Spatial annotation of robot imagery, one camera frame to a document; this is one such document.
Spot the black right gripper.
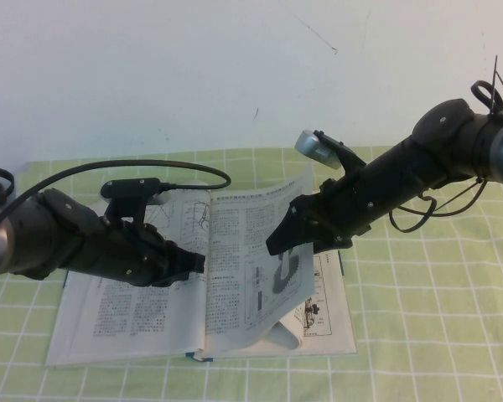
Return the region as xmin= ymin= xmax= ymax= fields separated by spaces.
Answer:
xmin=266 ymin=166 xmax=381 ymax=257

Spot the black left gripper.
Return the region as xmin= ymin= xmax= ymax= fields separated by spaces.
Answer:
xmin=73 ymin=214 xmax=207 ymax=290

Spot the hardcover technical book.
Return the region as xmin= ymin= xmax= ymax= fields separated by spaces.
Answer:
xmin=44 ymin=165 xmax=359 ymax=368

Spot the green white checkered tablecloth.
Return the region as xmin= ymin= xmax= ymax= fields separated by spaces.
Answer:
xmin=0 ymin=144 xmax=503 ymax=402

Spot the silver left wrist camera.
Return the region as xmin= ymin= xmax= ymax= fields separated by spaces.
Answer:
xmin=144 ymin=190 xmax=174 ymax=206

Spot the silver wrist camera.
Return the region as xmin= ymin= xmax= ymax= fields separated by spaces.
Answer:
xmin=293 ymin=129 xmax=345 ymax=171
xmin=144 ymin=190 xmax=174 ymax=206

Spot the thick black camera cable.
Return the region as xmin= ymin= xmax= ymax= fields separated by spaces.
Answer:
xmin=0 ymin=160 xmax=231 ymax=242

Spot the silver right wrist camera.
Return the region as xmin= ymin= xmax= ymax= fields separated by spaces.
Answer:
xmin=293 ymin=129 xmax=345 ymax=171

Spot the black right camera bracket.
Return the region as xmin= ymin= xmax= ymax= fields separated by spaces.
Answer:
xmin=314 ymin=129 xmax=366 ymax=177

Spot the black camera bracket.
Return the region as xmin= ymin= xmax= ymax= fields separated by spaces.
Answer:
xmin=314 ymin=129 xmax=366 ymax=177
xmin=100 ymin=178 xmax=163 ymax=229

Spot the black left camera bracket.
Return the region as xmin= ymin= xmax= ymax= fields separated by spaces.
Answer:
xmin=100 ymin=178 xmax=163 ymax=229

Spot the thin black cable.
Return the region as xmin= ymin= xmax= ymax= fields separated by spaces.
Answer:
xmin=387 ymin=175 xmax=487 ymax=234

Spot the black cable loop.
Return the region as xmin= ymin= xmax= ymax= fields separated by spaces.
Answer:
xmin=0 ymin=166 xmax=17 ymax=203
xmin=470 ymin=80 xmax=503 ymax=111

